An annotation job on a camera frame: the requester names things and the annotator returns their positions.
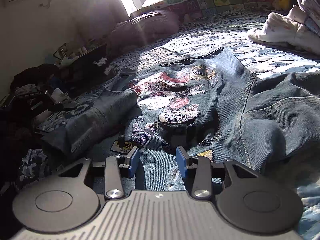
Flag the stack of folded clothes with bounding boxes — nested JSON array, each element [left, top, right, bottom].
[[287, 0, 319, 36]]

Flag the black folded clothes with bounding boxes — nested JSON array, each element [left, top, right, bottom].
[[61, 57, 116, 98]]

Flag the cluttered bedside shelf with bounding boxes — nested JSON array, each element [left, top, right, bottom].
[[52, 40, 108, 68]]

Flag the white baby garment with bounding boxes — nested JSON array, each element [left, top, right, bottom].
[[247, 12, 319, 55]]

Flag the blue white patterned quilt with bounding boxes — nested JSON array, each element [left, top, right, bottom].
[[40, 11, 319, 239]]

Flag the white rolled quilted cloth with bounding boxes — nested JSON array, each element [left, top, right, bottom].
[[34, 88, 71, 125]]

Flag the pink pillow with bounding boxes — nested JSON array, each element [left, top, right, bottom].
[[107, 10, 180, 54]]

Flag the blue denim jacket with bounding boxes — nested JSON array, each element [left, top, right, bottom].
[[44, 48, 319, 191]]

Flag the colourful alphabet foam mat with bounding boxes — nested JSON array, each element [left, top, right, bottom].
[[130, 0, 271, 18]]

